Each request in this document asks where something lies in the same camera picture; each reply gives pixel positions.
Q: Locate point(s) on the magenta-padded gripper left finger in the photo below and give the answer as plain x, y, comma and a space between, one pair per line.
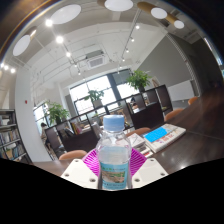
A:
76, 170

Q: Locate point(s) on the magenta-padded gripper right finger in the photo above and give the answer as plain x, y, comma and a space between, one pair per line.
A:
150, 170

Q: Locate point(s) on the clear water bottle blue cap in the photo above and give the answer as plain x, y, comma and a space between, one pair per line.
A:
114, 156

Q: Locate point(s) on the group of orange chairs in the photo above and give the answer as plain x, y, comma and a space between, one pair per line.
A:
72, 154

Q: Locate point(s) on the magazine with blue patch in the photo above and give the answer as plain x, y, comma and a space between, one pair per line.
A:
163, 136

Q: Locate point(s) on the low black shelf unit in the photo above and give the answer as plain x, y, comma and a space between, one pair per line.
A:
146, 116

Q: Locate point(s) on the bushy potted green plant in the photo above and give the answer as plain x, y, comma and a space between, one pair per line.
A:
56, 111

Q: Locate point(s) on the tall dark bookshelf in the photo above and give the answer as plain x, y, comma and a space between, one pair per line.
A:
11, 140

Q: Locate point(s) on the potted plant in white pot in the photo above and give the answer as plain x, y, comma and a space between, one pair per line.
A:
94, 95

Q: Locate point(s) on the white board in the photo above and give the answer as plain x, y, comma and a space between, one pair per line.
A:
181, 90

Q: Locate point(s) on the large potted green plant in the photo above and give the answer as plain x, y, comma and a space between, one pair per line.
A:
138, 80

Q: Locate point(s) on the ceiling air conditioner unit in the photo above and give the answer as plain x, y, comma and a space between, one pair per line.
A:
96, 61

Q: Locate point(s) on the group of ceiling spotlights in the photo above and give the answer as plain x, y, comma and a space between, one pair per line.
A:
59, 39

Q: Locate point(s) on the group of round ceiling panels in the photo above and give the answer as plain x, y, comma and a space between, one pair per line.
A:
66, 14

